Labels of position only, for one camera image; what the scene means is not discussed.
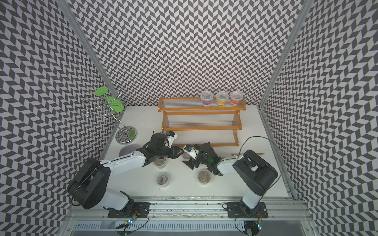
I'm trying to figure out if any golden patterned knife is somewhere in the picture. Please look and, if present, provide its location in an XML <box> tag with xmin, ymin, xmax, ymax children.
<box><xmin>231</xmin><ymin>152</ymin><xmax>265</xmax><ymax>157</ymax></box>

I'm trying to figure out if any lilac bowl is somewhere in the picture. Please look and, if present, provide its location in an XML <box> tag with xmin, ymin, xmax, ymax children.
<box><xmin>119</xmin><ymin>145</ymin><xmax>137</xmax><ymax>157</ymax></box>

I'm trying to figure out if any chrome stand with green cups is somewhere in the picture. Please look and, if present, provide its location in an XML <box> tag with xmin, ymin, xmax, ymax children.
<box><xmin>81</xmin><ymin>86</ymin><xmax>137</xmax><ymax>144</ymax></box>

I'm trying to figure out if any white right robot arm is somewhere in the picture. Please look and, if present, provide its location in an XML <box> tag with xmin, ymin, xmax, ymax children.
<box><xmin>183</xmin><ymin>142</ymin><xmax>279</xmax><ymax>218</ymax></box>

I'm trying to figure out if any metal base rail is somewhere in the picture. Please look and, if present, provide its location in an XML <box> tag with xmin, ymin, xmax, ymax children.
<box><xmin>58</xmin><ymin>197</ymin><xmax>318</xmax><ymax>236</ymax></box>

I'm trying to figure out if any green seed container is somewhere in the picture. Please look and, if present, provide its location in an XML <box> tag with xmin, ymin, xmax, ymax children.
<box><xmin>154</xmin><ymin>158</ymin><xmax>167</xmax><ymax>169</ymax></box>

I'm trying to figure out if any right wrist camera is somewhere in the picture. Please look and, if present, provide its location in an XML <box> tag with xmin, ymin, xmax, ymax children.
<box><xmin>187</xmin><ymin>147</ymin><xmax>200</xmax><ymax>159</ymax></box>

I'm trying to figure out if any orange three-tier wooden shelf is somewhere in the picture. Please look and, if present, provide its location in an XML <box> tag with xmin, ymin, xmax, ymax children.
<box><xmin>158</xmin><ymin>97</ymin><xmax>247</xmax><ymax>147</ymax></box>

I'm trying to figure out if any red seed container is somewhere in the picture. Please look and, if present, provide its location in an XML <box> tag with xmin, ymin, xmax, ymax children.
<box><xmin>230</xmin><ymin>91</ymin><xmax>244</xmax><ymax>106</ymax></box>

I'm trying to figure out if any dark seed container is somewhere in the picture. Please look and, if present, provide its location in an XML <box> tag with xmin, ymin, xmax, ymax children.
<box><xmin>200</xmin><ymin>91</ymin><xmax>214</xmax><ymax>107</ymax></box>

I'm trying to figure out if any right metal corner post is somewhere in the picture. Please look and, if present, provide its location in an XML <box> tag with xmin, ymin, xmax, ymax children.
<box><xmin>258</xmin><ymin>0</ymin><xmax>314</xmax><ymax>110</ymax></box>

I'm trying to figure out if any left metal corner post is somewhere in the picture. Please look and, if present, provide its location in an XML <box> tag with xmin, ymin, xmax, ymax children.
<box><xmin>56</xmin><ymin>0</ymin><xmax>119</xmax><ymax>95</ymax></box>

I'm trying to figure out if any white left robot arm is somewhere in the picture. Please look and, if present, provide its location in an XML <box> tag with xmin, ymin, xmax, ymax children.
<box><xmin>67</xmin><ymin>131</ymin><xmax>184</xmax><ymax>216</ymax></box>

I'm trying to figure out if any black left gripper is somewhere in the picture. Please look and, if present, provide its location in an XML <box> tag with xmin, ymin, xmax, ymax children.
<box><xmin>156</xmin><ymin>145</ymin><xmax>185</xmax><ymax>159</ymax></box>

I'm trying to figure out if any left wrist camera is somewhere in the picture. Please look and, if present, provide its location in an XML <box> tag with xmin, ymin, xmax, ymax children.
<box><xmin>166</xmin><ymin>131</ymin><xmax>178</xmax><ymax>142</ymax></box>

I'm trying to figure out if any orange seed container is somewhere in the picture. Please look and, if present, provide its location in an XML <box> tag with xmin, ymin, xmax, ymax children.
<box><xmin>216</xmin><ymin>91</ymin><xmax>229</xmax><ymax>107</ymax></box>

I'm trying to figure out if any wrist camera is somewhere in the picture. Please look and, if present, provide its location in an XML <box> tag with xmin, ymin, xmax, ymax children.
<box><xmin>166</xmin><ymin>131</ymin><xmax>178</xmax><ymax>142</ymax></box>
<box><xmin>187</xmin><ymin>147</ymin><xmax>200</xmax><ymax>159</ymax></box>

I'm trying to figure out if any metal corner post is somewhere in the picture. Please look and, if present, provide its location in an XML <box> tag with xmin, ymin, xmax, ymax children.
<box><xmin>258</xmin><ymin>0</ymin><xmax>314</xmax><ymax>110</ymax></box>
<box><xmin>56</xmin><ymin>0</ymin><xmax>119</xmax><ymax>95</ymax></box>

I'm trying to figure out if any red-label seed container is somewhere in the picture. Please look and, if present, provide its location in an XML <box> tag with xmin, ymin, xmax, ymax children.
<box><xmin>182</xmin><ymin>152</ymin><xmax>192</xmax><ymax>161</ymax></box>

